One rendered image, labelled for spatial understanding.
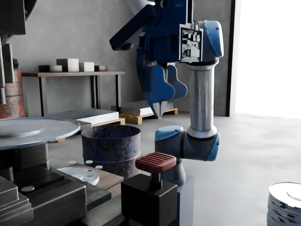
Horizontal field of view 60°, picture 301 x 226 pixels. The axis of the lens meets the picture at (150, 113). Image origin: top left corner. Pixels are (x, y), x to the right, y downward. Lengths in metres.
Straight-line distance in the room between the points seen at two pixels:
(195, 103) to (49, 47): 3.81
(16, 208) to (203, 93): 0.69
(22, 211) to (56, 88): 4.23
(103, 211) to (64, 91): 4.20
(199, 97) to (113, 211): 0.53
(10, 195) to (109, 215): 0.20
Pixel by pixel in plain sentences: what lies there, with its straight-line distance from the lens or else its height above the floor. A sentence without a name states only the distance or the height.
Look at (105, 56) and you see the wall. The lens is 5.28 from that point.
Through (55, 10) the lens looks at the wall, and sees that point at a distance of 4.73.
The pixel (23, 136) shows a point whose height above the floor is 0.78.
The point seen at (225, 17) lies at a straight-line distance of 5.22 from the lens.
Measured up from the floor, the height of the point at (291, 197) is 0.31.
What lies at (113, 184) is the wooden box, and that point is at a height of 0.34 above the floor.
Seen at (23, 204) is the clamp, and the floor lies 0.73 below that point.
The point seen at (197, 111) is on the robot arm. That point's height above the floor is 0.77.
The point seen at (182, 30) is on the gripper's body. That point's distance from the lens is 0.41.
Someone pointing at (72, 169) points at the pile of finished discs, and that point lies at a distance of 1.54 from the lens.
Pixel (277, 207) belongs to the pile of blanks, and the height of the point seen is 0.27.
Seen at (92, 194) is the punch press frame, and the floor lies 0.65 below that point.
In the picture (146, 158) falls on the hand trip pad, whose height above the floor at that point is 0.76.
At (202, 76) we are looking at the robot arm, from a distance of 0.91.
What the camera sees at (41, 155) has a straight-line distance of 0.67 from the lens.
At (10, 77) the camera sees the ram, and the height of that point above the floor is 0.91.
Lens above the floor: 0.93
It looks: 10 degrees down
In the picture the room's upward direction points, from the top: straight up
